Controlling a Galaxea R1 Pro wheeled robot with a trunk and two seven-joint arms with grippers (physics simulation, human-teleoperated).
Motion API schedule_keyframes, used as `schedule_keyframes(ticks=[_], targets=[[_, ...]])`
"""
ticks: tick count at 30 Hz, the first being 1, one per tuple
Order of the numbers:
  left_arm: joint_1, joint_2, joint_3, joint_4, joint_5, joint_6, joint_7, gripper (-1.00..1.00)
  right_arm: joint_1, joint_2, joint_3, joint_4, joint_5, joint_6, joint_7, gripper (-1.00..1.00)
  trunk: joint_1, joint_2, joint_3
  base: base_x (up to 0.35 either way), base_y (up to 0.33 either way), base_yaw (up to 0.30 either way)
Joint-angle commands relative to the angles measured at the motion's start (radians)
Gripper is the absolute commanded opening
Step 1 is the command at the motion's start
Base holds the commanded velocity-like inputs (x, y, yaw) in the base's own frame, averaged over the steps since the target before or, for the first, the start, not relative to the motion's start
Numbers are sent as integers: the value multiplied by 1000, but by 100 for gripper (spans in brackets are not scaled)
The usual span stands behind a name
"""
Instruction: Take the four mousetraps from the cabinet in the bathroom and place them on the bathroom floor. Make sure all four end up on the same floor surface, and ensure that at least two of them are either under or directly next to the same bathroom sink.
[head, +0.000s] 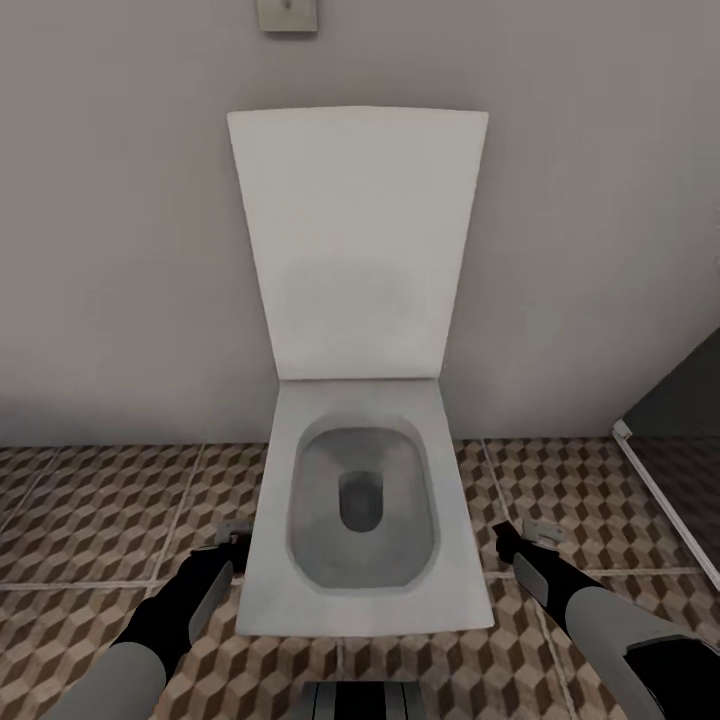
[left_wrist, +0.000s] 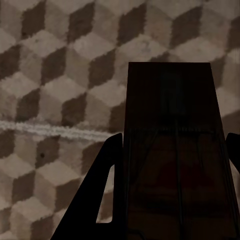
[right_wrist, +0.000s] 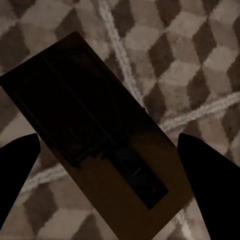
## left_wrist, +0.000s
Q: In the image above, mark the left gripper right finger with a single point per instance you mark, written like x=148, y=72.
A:
x=233, y=147

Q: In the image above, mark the mousetrap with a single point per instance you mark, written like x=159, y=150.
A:
x=178, y=183

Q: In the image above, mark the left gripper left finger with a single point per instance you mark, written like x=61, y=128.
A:
x=79, y=220

